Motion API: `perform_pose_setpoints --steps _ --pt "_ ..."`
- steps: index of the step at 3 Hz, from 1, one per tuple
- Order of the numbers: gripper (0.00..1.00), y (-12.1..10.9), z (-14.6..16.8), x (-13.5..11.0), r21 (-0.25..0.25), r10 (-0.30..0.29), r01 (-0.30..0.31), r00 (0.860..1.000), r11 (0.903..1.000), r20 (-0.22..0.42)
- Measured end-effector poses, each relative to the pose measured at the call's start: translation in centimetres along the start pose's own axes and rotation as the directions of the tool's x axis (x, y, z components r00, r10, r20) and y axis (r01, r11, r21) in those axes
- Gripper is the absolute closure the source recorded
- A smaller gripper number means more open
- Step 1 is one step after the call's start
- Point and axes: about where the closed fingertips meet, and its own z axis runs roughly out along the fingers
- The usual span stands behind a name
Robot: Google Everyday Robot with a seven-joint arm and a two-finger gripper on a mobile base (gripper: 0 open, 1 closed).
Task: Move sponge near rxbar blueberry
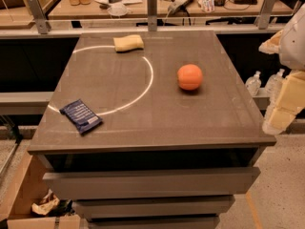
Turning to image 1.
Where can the yellow sponge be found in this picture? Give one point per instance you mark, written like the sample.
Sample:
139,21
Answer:
128,43

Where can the metal bracket middle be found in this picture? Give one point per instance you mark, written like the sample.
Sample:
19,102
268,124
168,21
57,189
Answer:
152,15

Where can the metal bracket right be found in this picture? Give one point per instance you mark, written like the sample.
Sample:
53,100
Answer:
263,19

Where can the orange ball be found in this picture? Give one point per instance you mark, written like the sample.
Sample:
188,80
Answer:
189,77

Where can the clear plastic bottle left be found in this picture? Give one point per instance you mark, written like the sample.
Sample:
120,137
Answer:
253,83

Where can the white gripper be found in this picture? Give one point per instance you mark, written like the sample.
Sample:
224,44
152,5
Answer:
294,45

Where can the cardboard box with trash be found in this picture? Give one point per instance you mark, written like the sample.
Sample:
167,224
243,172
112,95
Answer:
26,188

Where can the blue rxbar blueberry wrapper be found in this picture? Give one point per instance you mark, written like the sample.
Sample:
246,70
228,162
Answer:
81,116

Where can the clear plastic bottle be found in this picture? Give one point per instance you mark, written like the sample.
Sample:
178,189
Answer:
271,81
253,83

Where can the wooden workbench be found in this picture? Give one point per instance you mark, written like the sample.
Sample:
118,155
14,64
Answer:
65,11

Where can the crumpled paper trash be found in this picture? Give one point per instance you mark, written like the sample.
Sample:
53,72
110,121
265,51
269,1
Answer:
49,202

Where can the metal bracket left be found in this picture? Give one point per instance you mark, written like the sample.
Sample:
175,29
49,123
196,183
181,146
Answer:
39,17

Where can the grey power strip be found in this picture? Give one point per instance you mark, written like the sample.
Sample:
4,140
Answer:
176,5

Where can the clear plastic bottle right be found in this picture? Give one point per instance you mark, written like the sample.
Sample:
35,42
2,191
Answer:
271,81

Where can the metal bracket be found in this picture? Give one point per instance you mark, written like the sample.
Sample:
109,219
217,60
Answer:
152,15
39,17
263,19

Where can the grey drawer cabinet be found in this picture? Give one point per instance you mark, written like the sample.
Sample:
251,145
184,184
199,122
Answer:
163,157

